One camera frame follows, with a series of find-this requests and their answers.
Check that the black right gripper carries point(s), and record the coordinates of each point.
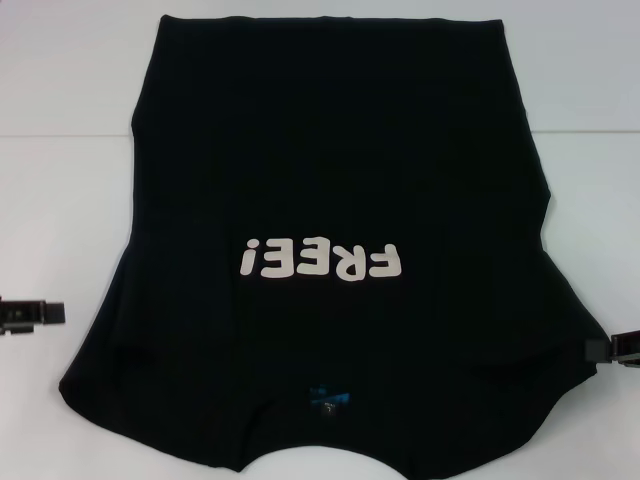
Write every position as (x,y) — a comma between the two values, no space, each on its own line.
(631,350)

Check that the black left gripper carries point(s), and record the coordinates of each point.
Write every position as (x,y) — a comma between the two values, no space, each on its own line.
(15,315)

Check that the black shirt with FREE print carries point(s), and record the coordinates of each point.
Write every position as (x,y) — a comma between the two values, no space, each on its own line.
(320,150)

